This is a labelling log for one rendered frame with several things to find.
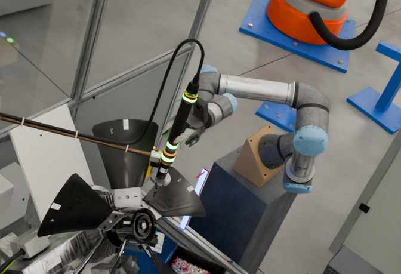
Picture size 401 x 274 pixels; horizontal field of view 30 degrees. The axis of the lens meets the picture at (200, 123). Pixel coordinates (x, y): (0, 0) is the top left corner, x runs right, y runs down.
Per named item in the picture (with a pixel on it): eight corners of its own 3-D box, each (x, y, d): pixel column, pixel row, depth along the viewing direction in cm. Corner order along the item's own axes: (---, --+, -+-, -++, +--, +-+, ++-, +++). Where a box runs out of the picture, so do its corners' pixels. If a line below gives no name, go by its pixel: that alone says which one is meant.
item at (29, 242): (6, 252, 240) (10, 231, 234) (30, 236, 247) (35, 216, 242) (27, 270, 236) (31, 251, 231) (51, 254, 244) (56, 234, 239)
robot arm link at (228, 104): (225, 115, 264) (243, 110, 258) (207, 126, 256) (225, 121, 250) (216, 94, 263) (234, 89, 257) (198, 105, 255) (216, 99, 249)
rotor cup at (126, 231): (95, 224, 246) (123, 225, 237) (119, 194, 255) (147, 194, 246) (117, 255, 252) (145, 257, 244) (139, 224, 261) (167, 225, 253)
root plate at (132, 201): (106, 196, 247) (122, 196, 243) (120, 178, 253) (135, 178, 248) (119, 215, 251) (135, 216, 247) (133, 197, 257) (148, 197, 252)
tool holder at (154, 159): (142, 182, 244) (150, 160, 238) (144, 168, 249) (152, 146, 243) (169, 188, 245) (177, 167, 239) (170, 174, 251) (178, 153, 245)
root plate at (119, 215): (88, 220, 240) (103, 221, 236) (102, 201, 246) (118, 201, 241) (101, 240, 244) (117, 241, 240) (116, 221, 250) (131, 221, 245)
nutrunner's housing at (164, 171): (151, 187, 247) (191, 77, 220) (153, 178, 250) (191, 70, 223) (163, 189, 248) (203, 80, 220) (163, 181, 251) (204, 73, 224)
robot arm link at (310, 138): (312, 165, 308) (332, 105, 259) (309, 199, 302) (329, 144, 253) (283, 162, 309) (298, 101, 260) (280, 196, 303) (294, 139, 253)
